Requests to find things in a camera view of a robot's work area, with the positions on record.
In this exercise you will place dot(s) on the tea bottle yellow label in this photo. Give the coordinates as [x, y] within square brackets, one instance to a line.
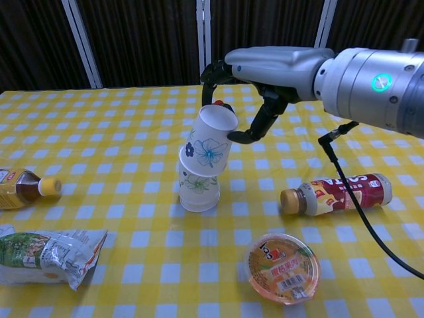
[16, 192]

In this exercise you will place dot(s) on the orange fruit jelly cup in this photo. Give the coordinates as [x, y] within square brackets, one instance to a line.
[281, 268]

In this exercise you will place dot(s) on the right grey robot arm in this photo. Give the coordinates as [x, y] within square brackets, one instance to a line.
[371, 86]

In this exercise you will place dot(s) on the clear plastic cup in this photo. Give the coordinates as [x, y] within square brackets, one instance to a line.
[198, 190]

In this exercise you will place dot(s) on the paper cup blue flower print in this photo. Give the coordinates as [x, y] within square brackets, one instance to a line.
[208, 142]

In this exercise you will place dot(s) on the small black bottle red cap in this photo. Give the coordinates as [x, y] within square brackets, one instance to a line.
[218, 101]

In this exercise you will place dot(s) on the yellow white checked tablecloth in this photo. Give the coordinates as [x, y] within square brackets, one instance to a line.
[132, 132]

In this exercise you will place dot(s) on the black partition curtain panel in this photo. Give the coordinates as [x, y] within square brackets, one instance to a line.
[33, 43]
[381, 20]
[265, 23]
[142, 39]

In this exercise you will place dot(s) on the Costa coffee bottle red label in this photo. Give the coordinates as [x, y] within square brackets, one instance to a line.
[331, 195]

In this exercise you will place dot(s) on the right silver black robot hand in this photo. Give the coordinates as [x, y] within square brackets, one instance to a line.
[275, 66]

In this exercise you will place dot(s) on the white partition frame post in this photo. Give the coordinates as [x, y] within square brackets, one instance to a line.
[326, 23]
[83, 43]
[203, 33]

